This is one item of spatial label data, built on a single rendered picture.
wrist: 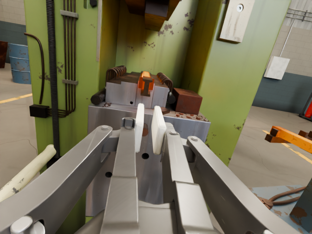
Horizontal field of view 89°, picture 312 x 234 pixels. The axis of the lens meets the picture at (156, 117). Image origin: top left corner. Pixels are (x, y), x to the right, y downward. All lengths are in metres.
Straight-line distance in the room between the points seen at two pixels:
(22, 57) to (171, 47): 4.37
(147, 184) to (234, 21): 0.67
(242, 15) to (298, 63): 7.63
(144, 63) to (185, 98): 0.51
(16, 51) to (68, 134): 4.37
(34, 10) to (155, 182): 0.73
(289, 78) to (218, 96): 7.54
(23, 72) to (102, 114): 4.64
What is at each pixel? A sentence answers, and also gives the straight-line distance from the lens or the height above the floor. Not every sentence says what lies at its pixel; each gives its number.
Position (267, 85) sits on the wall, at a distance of 7.79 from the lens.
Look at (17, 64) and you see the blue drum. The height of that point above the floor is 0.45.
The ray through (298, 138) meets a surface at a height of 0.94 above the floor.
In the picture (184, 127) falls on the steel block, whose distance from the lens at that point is 0.51.
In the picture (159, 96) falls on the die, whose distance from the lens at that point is 0.53.
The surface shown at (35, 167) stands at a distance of 0.75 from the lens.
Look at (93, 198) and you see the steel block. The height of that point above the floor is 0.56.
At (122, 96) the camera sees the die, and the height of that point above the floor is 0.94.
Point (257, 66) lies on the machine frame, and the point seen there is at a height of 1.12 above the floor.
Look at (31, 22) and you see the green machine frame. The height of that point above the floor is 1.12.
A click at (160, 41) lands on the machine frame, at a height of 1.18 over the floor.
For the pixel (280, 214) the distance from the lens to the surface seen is 0.73.
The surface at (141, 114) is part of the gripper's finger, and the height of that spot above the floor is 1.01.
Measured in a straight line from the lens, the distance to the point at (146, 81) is 0.42.
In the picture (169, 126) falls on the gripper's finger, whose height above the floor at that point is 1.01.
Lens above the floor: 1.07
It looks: 19 degrees down
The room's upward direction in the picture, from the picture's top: 10 degrees clockwise
